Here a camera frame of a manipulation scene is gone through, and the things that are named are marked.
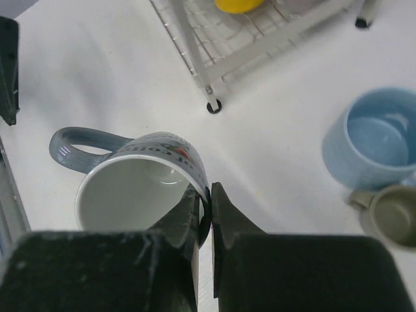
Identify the light blue mug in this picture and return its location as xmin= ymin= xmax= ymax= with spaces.
xmin=322 ymin=87 xmax=415 ymax=190

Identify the stainless steel dish rack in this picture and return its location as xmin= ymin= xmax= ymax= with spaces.
xmin=149 ymin=0 xmax=380 ymax=114

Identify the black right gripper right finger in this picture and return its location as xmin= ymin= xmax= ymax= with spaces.
xmin=211 ymin=182 xmax=414 ymax=311

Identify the small olive cup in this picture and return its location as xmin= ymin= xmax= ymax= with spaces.
xmin=348 ymin=185 xmax=415 ymax=252

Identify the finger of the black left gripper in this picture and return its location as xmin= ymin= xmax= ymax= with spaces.
xmin=1 ymin=16 xmax=20 ymax=126

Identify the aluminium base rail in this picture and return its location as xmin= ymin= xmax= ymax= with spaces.
xmin=0 ymin=136 xmax=32 ymax=261

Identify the grey white small mug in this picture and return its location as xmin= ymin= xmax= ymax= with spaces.
xmin=49 ymin=127 xmax=211 ymax=245

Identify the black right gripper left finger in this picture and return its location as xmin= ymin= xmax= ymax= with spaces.
xmin=1 ymin=187 xmax=200 ymax=311

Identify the yellow mug black handle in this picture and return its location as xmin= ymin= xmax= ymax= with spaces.
xmin=214 ymin=0 xmax=264 ymax=14

